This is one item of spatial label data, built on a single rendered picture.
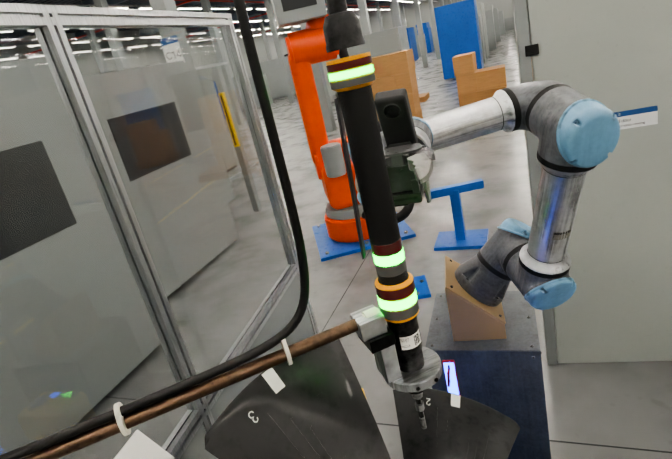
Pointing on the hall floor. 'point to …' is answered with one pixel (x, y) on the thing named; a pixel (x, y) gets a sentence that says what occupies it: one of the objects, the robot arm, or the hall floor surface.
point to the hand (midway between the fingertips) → (389, 177)
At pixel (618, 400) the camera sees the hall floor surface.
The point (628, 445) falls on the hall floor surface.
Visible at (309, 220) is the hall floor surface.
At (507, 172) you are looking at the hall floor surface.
